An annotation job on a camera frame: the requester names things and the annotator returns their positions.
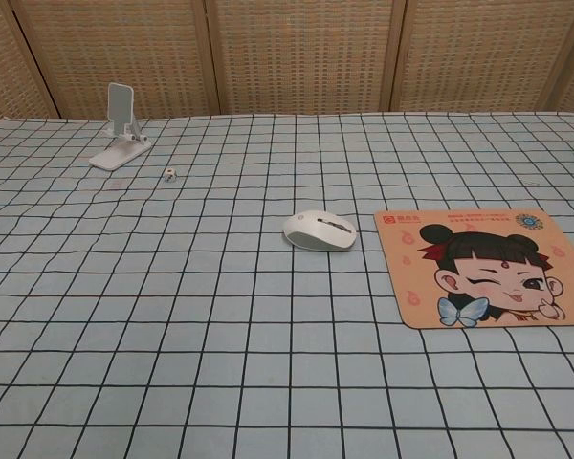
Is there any white wireless computer mouse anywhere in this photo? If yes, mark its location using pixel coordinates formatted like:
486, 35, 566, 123
281, 209, 358, 251

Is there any orange cartoon girl mouse pad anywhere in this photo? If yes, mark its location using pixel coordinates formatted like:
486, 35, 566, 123
373, 208, 574, 332

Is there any blue checkered tablecloth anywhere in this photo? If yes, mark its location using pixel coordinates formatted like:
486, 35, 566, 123
0, 110, 574, 459

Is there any white folding phone stand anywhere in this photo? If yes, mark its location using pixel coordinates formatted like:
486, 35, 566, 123
88, 81, 153, 171

